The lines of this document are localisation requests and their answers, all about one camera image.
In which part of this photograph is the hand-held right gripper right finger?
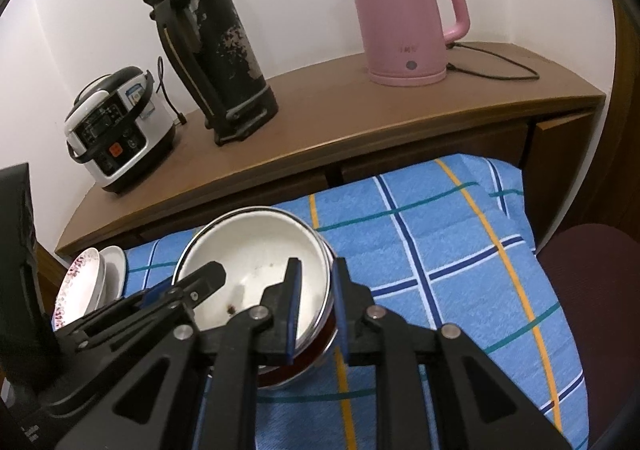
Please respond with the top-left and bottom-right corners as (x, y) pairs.
(332, 256), (573, 450)

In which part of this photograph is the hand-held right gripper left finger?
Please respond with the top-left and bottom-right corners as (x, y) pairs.
(55, 257), (306, 450)

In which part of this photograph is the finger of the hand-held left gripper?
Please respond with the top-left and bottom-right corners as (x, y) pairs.
(52, 261), (227, 356)

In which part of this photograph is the red bowl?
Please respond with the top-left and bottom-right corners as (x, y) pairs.
(257, 320), (337, 388)

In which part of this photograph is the pink flower white plate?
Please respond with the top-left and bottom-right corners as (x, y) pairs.
(52, 247), (103, 331)

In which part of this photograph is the white enamel bowl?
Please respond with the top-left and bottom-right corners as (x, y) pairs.
(172, 207), (333, 346)

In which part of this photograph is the plain white plate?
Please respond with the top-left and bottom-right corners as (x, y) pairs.
(100, 245), (128, 303)

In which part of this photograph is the blue checked blanket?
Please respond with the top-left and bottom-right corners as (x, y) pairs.
(122, 153), (588, 450)

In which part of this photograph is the silver black rice cooker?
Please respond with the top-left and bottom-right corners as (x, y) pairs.
(64, 65), (177, 195)

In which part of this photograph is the brown wooden cabinet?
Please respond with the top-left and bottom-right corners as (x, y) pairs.
(54, 41), (607, 258)

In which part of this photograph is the black thermos flask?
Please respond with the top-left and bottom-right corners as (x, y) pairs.
(142, 0), (279, 147)

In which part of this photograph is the dark maroon chair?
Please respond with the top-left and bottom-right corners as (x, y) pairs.
(537, 224), (640, 450)

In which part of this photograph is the pink electric kettle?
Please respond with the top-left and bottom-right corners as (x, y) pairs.
(332, 0), (472, 86)

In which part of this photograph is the black rice cooker cable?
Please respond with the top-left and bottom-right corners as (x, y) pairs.
(156, 56), (187, 126)

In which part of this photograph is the black kettle cable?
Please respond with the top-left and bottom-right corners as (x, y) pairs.
(445, 41), (541, 81)

